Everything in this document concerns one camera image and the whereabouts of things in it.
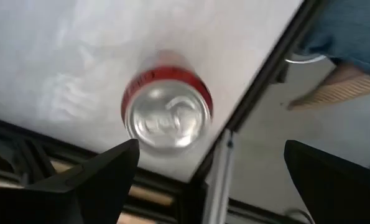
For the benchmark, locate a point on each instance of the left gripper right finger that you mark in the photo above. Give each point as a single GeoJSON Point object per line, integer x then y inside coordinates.
{"type": "Point", "coordinates": [343, 193]}

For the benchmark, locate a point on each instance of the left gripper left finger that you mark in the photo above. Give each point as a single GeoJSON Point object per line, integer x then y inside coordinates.
{"type": "Point", "coordinates": [79, 199]}

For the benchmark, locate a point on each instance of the red can black script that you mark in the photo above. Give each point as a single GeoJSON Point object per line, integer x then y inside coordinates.
{"type": "Point", "coordinates": [167, 118]}

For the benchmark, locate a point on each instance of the person's shoe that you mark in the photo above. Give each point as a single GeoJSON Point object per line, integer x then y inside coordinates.
{"type": "Point", "coordinates": [340, 88]}

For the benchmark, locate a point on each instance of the white glossy table board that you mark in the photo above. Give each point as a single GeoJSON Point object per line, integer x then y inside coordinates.
{"type": "Point", "coordinates": [79, 62]}

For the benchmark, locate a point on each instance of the person's leg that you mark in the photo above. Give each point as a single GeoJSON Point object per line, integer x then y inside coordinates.
{"type": "Point", "coordinates": [349, 31]}

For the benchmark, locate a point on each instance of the silver aluminium bracket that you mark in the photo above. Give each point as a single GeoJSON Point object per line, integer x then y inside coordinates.
{"type": "Point", "coordinates": [220, 174]}

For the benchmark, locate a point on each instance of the black aluminium table frame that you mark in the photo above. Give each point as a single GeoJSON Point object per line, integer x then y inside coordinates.
{"type": "Point", "coordinates": [265, 77]}

